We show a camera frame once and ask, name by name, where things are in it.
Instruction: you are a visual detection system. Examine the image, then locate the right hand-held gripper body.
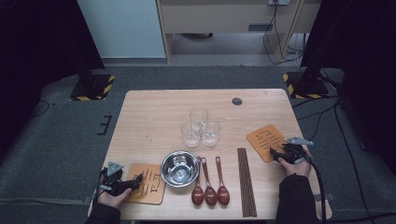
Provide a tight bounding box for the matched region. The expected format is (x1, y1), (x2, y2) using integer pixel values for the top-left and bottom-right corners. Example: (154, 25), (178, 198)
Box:
(281, 135), (315, 165)

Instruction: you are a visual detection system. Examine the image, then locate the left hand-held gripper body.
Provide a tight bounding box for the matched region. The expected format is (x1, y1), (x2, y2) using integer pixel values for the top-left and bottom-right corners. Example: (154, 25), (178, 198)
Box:
(100, 161), (135, 197)

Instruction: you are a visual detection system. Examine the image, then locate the slotted wooden trivet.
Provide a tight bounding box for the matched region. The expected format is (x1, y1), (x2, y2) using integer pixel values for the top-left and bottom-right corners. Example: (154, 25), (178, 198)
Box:
(245, 123), (287, 164)
(124, 162), (167, 206)

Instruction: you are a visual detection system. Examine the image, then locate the bundle of dark wooden chopsticks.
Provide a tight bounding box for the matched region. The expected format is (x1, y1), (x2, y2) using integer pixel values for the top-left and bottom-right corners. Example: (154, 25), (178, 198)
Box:
(236, 147), (258, 218)

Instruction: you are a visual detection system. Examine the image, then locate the steel bowl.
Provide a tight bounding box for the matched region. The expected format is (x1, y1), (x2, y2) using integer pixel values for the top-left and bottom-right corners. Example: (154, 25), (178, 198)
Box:
(160, 150), (200, 189)

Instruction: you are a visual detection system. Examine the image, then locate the red-brown wooden spoon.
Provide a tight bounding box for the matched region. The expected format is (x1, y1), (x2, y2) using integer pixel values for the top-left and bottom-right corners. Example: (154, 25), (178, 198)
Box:
(191, 156), (205, 206)
(215, 156), (231, 206)
(200, 157), (218, 207)

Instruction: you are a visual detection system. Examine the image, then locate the person's left hand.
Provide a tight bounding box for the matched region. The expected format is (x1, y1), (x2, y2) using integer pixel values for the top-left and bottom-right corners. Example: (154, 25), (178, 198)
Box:
(97, 188), (134, 210)

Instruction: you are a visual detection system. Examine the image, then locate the person's right hand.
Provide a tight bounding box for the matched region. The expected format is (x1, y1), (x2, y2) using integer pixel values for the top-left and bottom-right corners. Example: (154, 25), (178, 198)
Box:
(277, 147), (314, 178)

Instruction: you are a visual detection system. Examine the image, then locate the black tape mark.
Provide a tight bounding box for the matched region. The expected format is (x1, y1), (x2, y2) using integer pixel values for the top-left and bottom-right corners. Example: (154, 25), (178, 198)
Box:
(96, 115), (112, 136)

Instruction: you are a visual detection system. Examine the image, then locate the clear drinking glass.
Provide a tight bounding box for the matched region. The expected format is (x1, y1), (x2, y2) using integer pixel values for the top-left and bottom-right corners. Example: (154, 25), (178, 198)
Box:
(201, 120), (221, 147)
(190, 107), (209, 129)
(181, 121), (202, 148)

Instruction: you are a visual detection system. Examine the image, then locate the black stand base striped edge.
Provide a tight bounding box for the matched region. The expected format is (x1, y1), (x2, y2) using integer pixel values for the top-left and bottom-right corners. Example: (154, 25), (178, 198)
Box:
(69, 74), (116, 102)
(282, 71), (331, 100)

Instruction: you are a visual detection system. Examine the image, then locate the dark curtain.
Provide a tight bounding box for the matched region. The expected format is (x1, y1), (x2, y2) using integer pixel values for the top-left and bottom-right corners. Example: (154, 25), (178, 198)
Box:
(0, 0), (106, 162)
(300, 0), (396, 175)

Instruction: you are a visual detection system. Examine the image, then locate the light wooden cabinet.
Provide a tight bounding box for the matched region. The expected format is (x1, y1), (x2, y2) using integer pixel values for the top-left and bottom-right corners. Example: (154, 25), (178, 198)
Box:
(155, 0), (321, 63)

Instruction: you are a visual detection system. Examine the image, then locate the white panel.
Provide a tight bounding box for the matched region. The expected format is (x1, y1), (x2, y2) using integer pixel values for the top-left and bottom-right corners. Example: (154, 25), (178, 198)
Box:
(77, 0), (166, 59)

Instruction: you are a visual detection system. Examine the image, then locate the left hand-held gripper cable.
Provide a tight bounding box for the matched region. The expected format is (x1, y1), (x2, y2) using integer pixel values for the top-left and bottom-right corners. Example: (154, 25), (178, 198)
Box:
(92, 169), (108, 201)

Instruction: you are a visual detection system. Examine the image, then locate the hand-held gripper cable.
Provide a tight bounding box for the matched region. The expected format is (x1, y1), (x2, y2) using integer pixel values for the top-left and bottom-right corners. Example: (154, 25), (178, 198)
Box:
(306, 154), (329, 224)
(92, 169), (108, 201)

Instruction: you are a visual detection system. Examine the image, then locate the right hand-held gripper cable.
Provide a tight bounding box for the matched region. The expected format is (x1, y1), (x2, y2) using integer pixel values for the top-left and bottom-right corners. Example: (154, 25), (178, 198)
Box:
(306, 154), (329, 224)

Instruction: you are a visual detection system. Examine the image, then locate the long black floor cable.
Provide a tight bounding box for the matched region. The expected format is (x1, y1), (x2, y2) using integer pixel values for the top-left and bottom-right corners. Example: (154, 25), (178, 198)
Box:
(333, 101), (376, 224)

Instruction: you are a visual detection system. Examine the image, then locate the thin black floor cable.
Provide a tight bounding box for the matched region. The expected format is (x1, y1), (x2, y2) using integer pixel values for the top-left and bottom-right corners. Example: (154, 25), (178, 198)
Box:
(31, 100), (50, 118)

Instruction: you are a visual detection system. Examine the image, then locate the bundle of black hanging cables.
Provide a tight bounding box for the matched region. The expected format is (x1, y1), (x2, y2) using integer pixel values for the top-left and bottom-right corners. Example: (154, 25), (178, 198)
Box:
(262, 2), (307, 66)

